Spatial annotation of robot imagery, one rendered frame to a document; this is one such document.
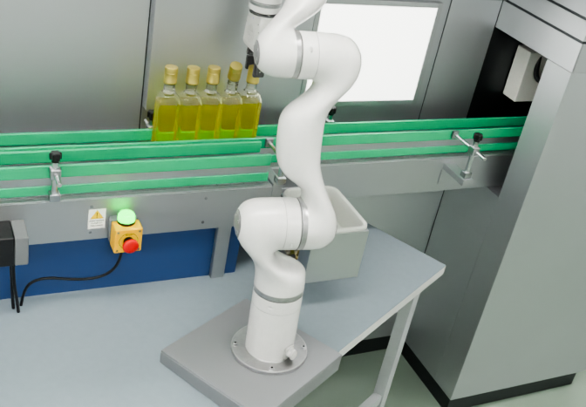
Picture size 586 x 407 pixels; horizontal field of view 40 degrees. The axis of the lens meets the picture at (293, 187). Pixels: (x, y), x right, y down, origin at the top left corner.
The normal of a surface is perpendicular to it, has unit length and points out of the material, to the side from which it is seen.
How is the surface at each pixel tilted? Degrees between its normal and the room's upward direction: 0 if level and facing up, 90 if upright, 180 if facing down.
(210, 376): 3
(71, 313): 0
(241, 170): 90
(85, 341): 0
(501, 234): 90
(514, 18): 90
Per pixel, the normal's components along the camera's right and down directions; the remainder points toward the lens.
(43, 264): 0.40, 0.51
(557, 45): -0.90, 0.07
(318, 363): 0.14, -0.88
